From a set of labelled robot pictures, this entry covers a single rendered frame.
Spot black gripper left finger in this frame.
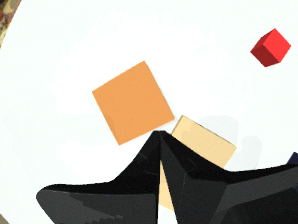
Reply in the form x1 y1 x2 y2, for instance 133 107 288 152
36 131 161 224

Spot orange square block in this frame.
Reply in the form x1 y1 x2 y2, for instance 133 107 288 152
92 60 174 145

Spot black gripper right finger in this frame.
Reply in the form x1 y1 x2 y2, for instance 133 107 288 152
158 131 298 224

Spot red block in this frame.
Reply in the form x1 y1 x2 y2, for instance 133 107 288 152
250 28 291 68

